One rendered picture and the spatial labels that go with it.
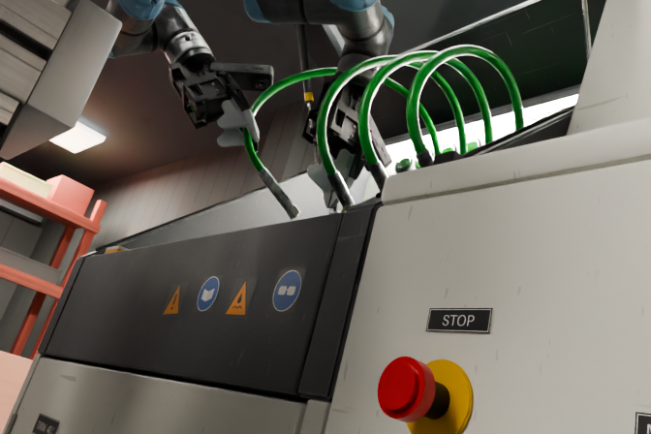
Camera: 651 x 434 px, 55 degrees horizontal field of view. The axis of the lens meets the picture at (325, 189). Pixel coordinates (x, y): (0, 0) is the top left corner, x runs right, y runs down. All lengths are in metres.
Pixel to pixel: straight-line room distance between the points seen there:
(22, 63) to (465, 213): 0.31
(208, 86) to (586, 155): 0.77
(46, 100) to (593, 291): 0.35
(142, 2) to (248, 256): 0.51
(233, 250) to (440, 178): 0.27
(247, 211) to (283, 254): 0.65
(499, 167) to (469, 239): 0.06
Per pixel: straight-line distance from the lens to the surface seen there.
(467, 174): 0.46
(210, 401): 0.61
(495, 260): 0.42
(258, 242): 0.63
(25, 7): 0.46
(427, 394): 0.38
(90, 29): 0.47
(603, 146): 0.42
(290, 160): 3.73
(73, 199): 5.62
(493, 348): 0.40
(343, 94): 1.00
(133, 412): 0.73
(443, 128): 1.33
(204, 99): 1.06
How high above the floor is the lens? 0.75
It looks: 23 degrees up
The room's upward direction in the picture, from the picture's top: 15 degrees clockwise
